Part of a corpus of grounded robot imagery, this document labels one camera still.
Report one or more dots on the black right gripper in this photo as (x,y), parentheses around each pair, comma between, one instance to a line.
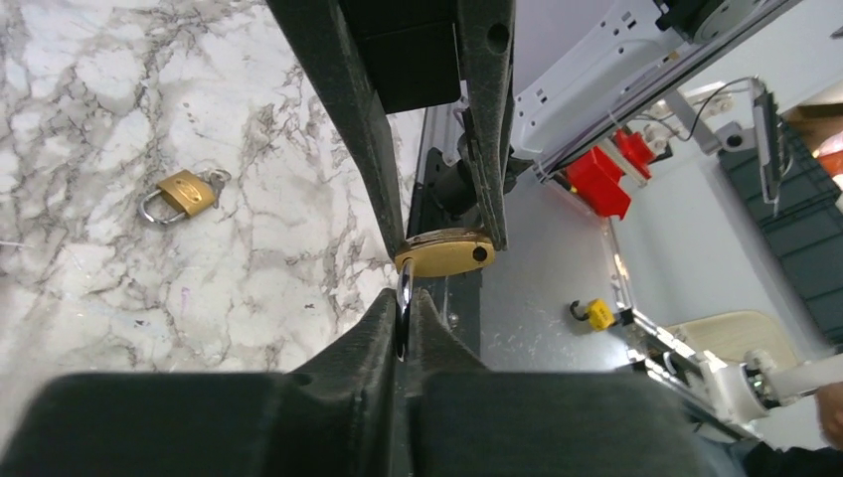
(409,61)

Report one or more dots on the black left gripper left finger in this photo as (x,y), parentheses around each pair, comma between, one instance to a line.
(332,416)

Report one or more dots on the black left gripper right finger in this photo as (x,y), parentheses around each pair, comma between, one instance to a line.
(467,420)

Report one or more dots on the small brass padlock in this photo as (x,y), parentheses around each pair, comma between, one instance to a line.
(434,254)

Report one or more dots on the brass padlock with key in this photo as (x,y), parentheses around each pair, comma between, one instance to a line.
(187,193)

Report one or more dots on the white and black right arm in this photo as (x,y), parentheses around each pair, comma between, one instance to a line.
(631,38)

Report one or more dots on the person's hand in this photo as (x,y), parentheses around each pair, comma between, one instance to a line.
(829,410)

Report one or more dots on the red block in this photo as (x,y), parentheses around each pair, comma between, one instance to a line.
(596,178)

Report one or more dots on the beige chair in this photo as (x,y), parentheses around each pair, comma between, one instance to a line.
(729,336)

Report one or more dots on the keyboard on stand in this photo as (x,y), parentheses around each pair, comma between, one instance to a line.
(769,141)

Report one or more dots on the dark plastic storage crates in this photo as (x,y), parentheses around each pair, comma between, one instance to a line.
(805,234)

